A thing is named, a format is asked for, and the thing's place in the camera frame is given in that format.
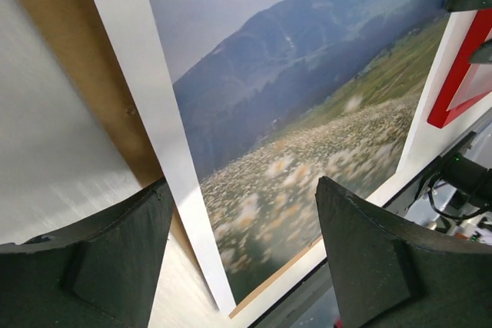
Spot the landscape photo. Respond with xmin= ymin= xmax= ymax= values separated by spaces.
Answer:
xmin=76 ymin=0 xmax=474 ymax=312

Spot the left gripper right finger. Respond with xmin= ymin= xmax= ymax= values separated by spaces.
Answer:
xmin=315 ymin=177 xmax=491 ymax=327

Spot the red picture frame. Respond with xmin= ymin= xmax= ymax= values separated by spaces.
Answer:
xmin=427 ymin=8 xmax=491 ymax=128

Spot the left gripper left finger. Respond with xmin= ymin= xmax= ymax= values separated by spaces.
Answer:
xmin=1 ymin=178 xmax=173 ymax=327

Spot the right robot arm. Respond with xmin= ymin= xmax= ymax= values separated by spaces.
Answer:
xmin=427 ymin=0 xmax=491 ymax=246

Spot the brown frame backing board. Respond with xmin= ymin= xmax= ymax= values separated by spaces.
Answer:
xmin=0 ymin=0 xmax=324 ymax=320

